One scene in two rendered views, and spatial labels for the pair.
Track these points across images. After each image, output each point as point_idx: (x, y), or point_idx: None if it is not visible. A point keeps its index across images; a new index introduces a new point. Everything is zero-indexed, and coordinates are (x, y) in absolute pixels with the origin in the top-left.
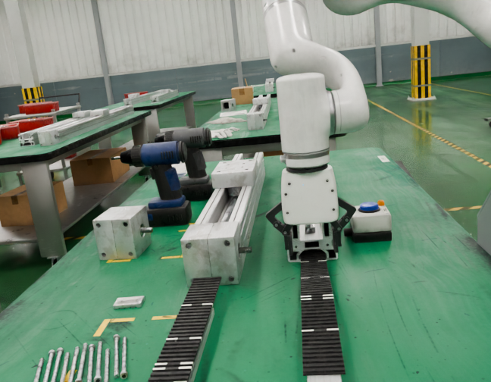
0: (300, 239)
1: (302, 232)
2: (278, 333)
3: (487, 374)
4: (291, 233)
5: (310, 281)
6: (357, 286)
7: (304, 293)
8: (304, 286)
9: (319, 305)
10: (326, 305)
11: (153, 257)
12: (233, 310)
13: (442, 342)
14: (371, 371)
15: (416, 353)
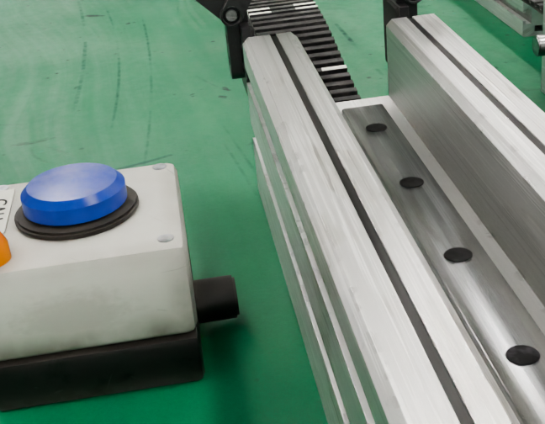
0: (388, 98)
1: (400, 129)
2: (357, 30)
3: (34, 33)
4: (391, 5)
5: (314, 54)
6: (200, 116)
7: (312, 11)
8: (321, 31)
9: (273, 0)
10: (259, 2)
11: None
12: (485, 46)
13: (67, 52)
14: (193, 16)
15: (119, 37)
